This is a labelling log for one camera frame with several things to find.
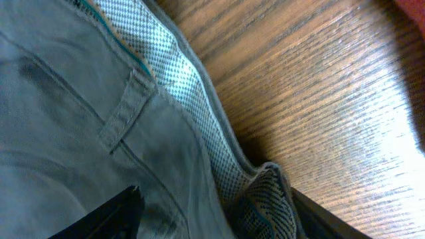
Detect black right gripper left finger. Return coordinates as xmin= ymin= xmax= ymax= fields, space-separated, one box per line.
xmin=50 ymin=186 xmax=145 ymax=239

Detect red t-shirt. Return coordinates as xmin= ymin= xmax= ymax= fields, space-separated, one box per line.
xmin=395 ymin=0 xmax=425 ymax=39

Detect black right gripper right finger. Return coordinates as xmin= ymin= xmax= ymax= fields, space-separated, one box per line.
xmin=292 ymin=188 xmax=371 ymax=239

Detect grey shorts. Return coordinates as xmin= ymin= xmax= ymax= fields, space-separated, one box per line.
xmin=1 ymin=0 xmax=305 ymax=238

